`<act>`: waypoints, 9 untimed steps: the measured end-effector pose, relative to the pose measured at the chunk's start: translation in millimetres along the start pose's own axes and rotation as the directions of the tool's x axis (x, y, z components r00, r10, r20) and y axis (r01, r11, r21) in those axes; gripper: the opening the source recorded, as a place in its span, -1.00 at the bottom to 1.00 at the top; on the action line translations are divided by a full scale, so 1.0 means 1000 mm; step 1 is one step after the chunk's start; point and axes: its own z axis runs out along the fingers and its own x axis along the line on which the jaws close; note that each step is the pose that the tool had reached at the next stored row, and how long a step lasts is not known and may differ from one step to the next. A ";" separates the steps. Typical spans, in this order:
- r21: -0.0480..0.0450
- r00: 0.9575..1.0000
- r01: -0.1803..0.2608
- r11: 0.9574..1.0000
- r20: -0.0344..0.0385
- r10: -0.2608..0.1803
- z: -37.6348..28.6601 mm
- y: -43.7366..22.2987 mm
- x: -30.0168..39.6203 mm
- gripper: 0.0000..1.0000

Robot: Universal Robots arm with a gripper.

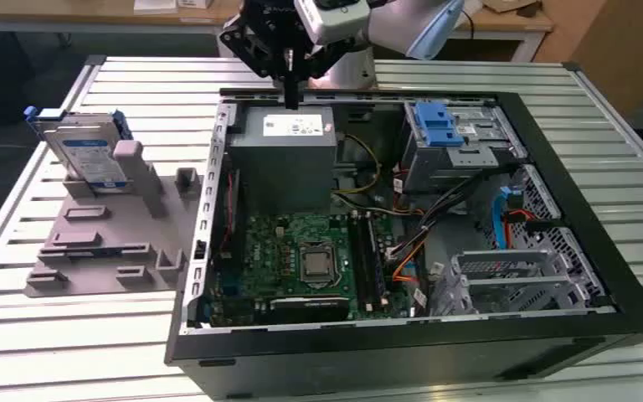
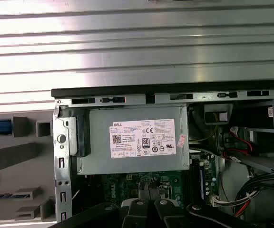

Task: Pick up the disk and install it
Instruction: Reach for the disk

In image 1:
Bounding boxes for wooden desk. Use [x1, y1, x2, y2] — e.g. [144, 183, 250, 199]
[0, 0, 558, 64]

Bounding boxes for grey parts rack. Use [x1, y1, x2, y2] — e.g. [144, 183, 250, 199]
[19, 140, 207, 298]

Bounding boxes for wooden cabinet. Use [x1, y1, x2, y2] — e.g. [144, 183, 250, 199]
[533, 0, 643, 118]

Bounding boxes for metal disk bay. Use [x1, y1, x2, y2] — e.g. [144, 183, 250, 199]
[430, 249, 606, 317]

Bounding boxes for black PC case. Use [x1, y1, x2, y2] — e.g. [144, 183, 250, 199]
[163, 86, 643, 401]

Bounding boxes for silver CPU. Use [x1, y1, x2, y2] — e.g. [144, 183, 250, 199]
[303, 253, 334, 277]

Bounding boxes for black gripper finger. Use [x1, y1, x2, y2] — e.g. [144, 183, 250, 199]
[292, 39, 352, 111]
[219, 16, 296, 111]

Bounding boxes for black cable bundle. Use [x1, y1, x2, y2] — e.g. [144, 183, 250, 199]
[387, 171, 490, 260]

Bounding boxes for black graphics card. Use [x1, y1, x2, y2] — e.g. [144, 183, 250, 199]
[254, 295, 351, 324]

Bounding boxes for yellow wire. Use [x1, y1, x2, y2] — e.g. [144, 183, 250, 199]
[332, 132, 384, 196]

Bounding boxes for metal optical drive cage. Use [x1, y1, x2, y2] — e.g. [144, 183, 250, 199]
[400, 100, 527, 193]

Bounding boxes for blue wire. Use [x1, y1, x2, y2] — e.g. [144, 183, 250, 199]
[490, 186, 523, 252]

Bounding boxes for CPU socket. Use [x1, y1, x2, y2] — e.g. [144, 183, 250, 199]
[296, 240, 340, 293]

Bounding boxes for orange wire black connector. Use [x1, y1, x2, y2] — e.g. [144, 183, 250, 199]
[509, 211, 566, 229]

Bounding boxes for grey power supply unit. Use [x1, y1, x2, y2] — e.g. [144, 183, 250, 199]
[226, 105, 339, 214]

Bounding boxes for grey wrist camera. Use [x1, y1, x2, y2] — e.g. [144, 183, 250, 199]
[292, 0, 372, 45]

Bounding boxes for blue plastic drive latch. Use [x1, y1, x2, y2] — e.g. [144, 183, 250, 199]
[414, 101, 466, 147]

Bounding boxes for hard disk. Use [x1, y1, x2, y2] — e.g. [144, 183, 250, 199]
[23, 106, 136, 194]

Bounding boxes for orange flat wire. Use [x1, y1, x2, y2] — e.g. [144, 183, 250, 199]
[391, 238, 428, 282]

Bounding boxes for green motherboard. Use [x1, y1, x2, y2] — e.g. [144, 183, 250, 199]
[208, 212, 412, 327]

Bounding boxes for brown cardboard piece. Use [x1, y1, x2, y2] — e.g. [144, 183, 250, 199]
[481, 0, 542, 18]

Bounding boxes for red wire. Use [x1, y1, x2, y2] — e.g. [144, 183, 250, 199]
[218, 169, 244, 259]

